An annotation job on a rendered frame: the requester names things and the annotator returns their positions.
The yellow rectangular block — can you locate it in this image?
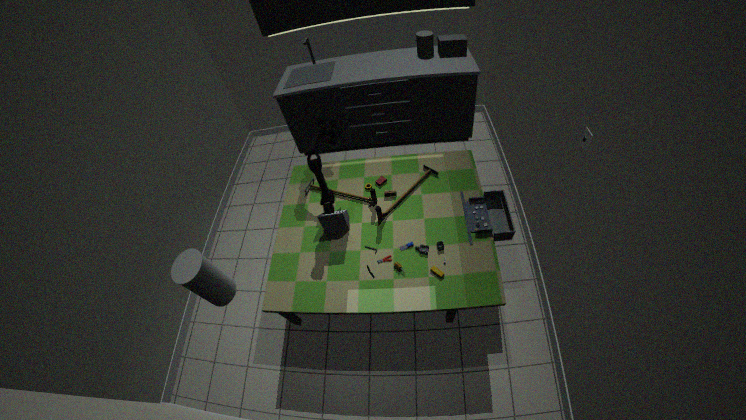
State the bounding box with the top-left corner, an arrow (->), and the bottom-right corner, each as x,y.
430,265 -> 444,278

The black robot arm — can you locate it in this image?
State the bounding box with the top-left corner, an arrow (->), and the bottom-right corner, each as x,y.
307,117 -> 341,214

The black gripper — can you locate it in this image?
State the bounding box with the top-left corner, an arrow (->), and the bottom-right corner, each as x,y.
328,119 -> 338,145

